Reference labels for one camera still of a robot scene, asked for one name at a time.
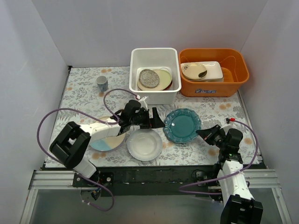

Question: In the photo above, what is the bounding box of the teal embossed plate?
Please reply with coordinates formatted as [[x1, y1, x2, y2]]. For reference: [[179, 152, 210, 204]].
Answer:
[[163, 108, 201, 144]]

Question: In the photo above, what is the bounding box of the white plastic bin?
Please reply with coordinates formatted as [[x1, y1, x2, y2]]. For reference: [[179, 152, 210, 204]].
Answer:
[[129, 48, 182, 105]]

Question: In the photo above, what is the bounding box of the floral table mat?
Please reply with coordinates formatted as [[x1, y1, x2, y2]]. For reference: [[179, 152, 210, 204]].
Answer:
[[52, 67, 245, 167]]

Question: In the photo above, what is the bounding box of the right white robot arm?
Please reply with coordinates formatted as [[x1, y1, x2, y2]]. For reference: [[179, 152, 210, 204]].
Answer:
[[196, 125, 263, 224]]

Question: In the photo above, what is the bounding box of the orange plastic bin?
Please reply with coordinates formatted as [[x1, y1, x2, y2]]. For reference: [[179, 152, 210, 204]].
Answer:
[[179, 49, 249, 97]]

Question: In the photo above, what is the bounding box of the cream plate with flower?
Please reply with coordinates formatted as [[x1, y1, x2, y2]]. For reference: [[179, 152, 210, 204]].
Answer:
[[181, 63, 207, 80]]

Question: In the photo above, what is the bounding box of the grey speckled small plate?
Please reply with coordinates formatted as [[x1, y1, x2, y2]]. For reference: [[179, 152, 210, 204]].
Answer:
[[139, 69, 160, 88]]

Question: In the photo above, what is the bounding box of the grey ceramic cup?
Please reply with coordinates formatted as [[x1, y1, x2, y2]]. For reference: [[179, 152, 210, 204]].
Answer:
[[96, 76, 108, 92]]

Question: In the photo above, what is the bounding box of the beige and blue plate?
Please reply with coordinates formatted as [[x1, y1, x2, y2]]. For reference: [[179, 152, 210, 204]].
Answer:
[[85, 122, 125, 152]]

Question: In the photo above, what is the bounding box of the white scalloped plate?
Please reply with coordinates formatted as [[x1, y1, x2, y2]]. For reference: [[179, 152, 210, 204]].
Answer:
[[127, 129, 163, 161]]

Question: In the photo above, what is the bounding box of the white rectangular dish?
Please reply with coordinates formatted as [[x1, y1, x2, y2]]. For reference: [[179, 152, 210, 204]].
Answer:
[[185, 61, 224, 82]]

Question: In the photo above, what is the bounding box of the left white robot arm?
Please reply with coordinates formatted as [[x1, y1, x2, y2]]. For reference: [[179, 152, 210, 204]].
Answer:
[[50, 98, 165, 187]]

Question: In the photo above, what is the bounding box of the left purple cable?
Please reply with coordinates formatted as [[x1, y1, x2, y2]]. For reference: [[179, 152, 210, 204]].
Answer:
[[37, 88, 141, 212]]

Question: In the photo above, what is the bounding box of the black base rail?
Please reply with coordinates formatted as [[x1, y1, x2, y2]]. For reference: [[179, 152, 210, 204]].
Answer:
[[72, 164, 243, 196]]

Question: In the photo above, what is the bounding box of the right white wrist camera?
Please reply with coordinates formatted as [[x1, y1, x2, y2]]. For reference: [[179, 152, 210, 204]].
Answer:
[[221, 118, 235, 134]]

